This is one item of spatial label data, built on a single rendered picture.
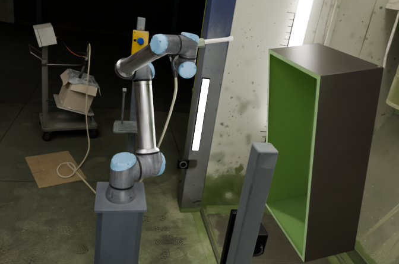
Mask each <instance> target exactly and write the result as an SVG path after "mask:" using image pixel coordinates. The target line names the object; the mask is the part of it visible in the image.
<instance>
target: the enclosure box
mask: <svg viewBox="0 0 399 264"><path fill-rule="evenodd" d="M383 70H384V67H382V66H379V65H377V64H374V63H371V62H368V61H366V60H363V59H361V58H357V57H355V56H352V55H349V54H347V53H344V52H341V51H339V50H336V49H333V48H331V47H328V46H325V45H323V44H320V43H314V44H304V45H298V46H289V47H279V48H273V49H268V87H267V134H266V143H271V144H272V145H273V146H274V148H275V149H276V150H277V151H278V157H277V161H276V164H275V169H274V173H273V178H272V181H271V185H270V189H269V193H268V197H267V201H266V204H265V205H266V207H267V208H268V210H269V211H270V212H271V214H272V216H273V217H274V219H275V220H276V221H277V223H278V225H279V226H280V228H281V229H282V230H283V232H284V234H285V235H286V237H287V238H288V239H289V241H290V242H291V244H292V246H293V247H294V249H295V250H296V251H297V253H298V255H299V256H300V258H301V259H302V260H303V262H304V263H305V262H309V261H312V260H317V259H321V258H324V257H328V256H333V255H337V254H340V253H345V252H349V251H352V250H354V247H355V243H356V236H357V229H358V225H359V217H360V210H361V206H362V199H363V192H364V188H365V181H366V173H367V169H368V162H369V155H370V151H371V144H372V137H373V130H374V126H375V119H376V111H377V107H378V100H379V93H380V89H381V82H382V74H383Z"/></svg>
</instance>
